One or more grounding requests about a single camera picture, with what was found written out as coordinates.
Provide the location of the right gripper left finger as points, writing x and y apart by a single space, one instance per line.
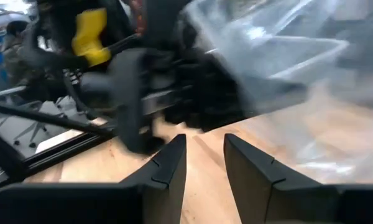
149 199

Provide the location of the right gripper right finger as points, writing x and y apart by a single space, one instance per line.
261 196

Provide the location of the clear plastic bag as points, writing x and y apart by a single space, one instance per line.
283 62

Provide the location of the office chair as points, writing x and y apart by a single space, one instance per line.
34 133

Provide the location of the person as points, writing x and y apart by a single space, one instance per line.
17 53

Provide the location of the black aluminium table frame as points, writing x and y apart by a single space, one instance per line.
3 155

